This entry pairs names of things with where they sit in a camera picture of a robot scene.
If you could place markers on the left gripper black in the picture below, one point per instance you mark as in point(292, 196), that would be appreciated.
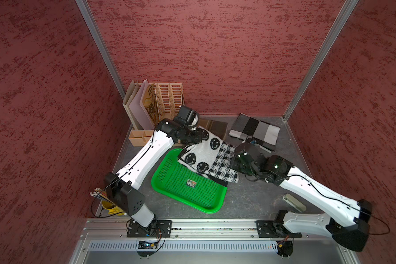
point(197, 138)

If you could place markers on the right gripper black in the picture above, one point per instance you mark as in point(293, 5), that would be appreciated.
point(234, 163)

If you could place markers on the grey black checked scarf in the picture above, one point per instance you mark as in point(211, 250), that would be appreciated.
point(260, 133)

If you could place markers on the brown plaid fringed scarf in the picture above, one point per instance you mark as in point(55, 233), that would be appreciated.
point(217, 128)

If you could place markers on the smiley houndstooth scarf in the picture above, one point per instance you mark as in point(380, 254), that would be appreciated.
point(210, 159)

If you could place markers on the green plastic mesh basket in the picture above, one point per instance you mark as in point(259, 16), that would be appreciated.
point(170, 180)

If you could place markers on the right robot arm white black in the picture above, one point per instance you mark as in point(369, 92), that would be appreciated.
point(343, 219)

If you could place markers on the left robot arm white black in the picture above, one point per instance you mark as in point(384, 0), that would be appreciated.
point(122, 188)

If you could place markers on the basket label sticker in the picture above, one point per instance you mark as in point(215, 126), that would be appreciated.
point(191, 183)

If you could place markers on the beige plastic file organizer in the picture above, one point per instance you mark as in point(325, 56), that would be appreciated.
point(169, 100)

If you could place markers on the lilac folder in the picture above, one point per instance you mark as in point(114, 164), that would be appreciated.
point(138, 108)

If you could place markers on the brown patterned booklet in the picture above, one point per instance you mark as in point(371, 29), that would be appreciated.
point(149, 102)

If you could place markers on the small white stapler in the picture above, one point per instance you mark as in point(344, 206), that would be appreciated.
point(295, 203)

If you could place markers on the beige cardboard folder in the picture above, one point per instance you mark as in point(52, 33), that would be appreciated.
point(130, 94)

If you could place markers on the yellow pencil cup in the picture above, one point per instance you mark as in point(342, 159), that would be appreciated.
point(112, 208)

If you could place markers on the bundle of pencils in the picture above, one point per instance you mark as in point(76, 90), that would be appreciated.
point(99, 194)

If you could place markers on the left corner aluminium profile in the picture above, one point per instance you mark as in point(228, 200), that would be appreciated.
point(100, 43)

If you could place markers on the corner aluminium profile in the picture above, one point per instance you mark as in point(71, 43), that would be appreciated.
point(100, 43)
point(335, 30)

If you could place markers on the right corner aluminium profile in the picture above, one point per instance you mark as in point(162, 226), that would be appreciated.
point(335, 30)

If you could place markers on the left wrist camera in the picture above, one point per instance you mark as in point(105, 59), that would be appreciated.
point(188, 117)

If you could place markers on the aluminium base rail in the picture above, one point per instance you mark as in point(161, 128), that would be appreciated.
point(202, 241)

